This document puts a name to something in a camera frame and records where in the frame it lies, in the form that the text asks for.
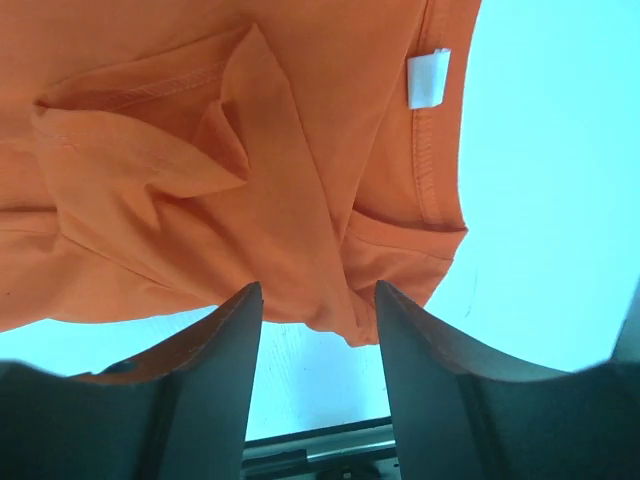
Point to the orange t shirt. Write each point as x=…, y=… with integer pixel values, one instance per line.
x=158, y=156

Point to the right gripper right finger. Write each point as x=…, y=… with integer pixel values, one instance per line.
x=461, y=409

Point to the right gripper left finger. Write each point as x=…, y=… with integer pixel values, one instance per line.
x=178, y=410

